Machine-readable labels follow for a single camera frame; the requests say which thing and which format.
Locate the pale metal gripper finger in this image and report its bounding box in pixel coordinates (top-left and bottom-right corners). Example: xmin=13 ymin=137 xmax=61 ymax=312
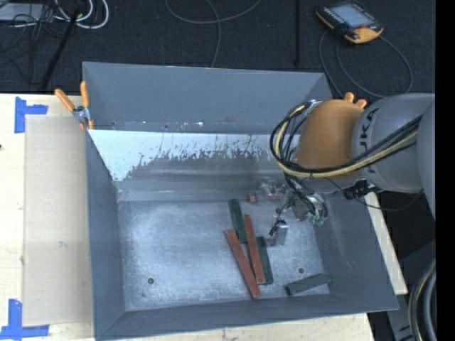
xmin=256 ymin=181 xmax=287 ymax=204
xmin=268 ymin=217 xmax=290 ymax=247

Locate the dark green flat block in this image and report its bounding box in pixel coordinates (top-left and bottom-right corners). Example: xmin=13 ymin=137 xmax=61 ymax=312
xmin=227 ymin=197 xmax=249 ymax=245
xmin=284 ymin=272 xmax=332 ymax=297
xmin=255 ymin=235 xmax=275 ymax=286

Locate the red-brown flat block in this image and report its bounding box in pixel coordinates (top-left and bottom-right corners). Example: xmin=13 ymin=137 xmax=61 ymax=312
xmin=242 ymin=214 xmax=267 ymax=286
xmin=223 ymin=228 xmax=262 ymax=301

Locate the grey metal bin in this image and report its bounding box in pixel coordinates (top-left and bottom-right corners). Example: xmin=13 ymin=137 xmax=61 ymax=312
xmin=81 ymin=61 xmax=400 ymax=341

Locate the pale flat board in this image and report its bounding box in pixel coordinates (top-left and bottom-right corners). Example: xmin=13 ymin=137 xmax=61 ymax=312
xmin=21 ymin=114 xmax=95 ymax=328

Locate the black cylinder on white bracket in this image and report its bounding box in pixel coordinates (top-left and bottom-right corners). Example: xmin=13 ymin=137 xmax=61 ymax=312
xmin=341 ymin=180 xmax=373 ymax=201

